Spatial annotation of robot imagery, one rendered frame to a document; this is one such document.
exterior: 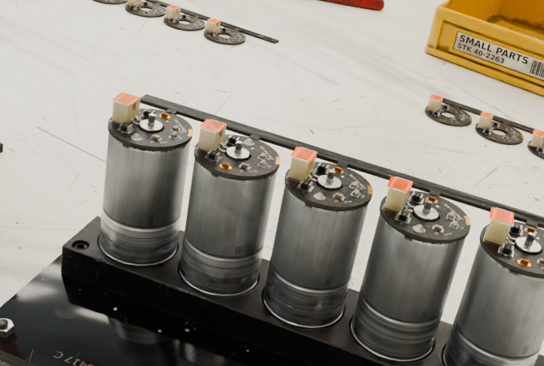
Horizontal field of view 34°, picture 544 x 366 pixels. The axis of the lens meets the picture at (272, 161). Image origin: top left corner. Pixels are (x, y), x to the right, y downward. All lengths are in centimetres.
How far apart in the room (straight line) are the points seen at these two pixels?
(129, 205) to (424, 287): 9
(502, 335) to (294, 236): 6
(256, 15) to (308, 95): 12
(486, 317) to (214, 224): 8
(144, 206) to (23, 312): 5
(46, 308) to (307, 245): 8
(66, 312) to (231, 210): 6
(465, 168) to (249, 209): 19
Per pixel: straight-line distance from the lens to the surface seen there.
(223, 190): 25
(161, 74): 46
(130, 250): 27
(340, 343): 26
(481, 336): 25
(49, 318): 27
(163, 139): 26
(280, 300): 26
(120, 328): 27
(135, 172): 26
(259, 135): 27
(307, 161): 24
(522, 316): 24
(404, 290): 24
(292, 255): 25
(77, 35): 50
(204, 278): 26
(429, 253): 24
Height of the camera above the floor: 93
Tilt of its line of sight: 27 degrees down
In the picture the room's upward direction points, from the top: 10 degrees clockwise
